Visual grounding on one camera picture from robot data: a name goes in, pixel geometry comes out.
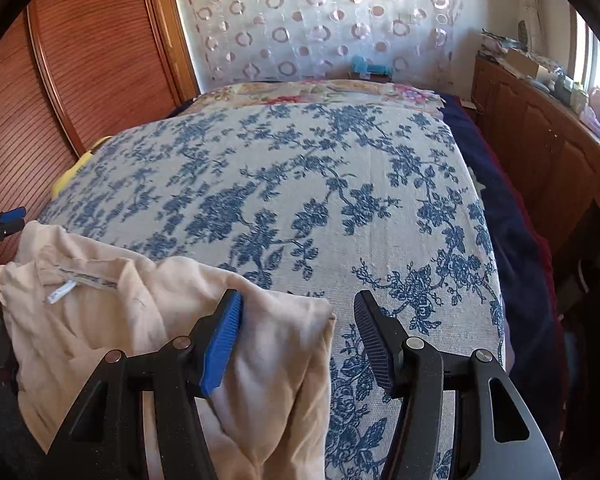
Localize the open cardboard box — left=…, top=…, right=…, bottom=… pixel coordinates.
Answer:
left=502, top=49, right=551, bottom=78

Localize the circle-patterned sheer curtain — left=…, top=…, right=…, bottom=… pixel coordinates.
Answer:
left=167, top=0, right=468, bottom=93

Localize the pile of papers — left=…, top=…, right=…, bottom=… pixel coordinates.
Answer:
left=480, top=30, right=521, bottom=56

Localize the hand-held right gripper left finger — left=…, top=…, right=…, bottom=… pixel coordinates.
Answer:
left=45, top=289, right=244, bottom=480

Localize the wooden sideboard cabinet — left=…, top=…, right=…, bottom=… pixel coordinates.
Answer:
left=472, top=55, right=600, bottom=271

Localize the blue floral cloth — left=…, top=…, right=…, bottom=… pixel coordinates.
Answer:
left=37, top=102, right=506, bottom=480

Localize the navy bed sheet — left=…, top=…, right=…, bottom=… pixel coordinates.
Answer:
left=440, top=92, right=571, bottom=461

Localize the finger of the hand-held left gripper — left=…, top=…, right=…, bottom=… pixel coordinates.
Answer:
left=0, top=222, right=22, bottom=252
left=0, top=207, right=27, bottom=231

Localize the white window curtain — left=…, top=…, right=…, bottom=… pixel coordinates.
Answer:
left=510, top=0, right=546, bottom=46

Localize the pink floral blanket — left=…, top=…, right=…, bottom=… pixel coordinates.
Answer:
left=187, top=79, right=446, bottom=116

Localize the wooden slatted wardrobe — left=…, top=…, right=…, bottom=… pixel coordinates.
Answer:
left=0, top=0, right=201, bottom=271

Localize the beige printed t-shirt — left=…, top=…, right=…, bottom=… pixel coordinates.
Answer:
left=0, top=220, right=337, bottom=480

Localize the blue soft toy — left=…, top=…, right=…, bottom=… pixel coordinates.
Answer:
left=351, top=56, right=392, bottom=75

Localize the yellow plush toy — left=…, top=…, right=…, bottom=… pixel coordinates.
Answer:
left=50, top=137, right=111, bottom=198

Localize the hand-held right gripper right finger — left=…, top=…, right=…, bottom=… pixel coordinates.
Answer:
left=354, top=290, right=562, bottom=480

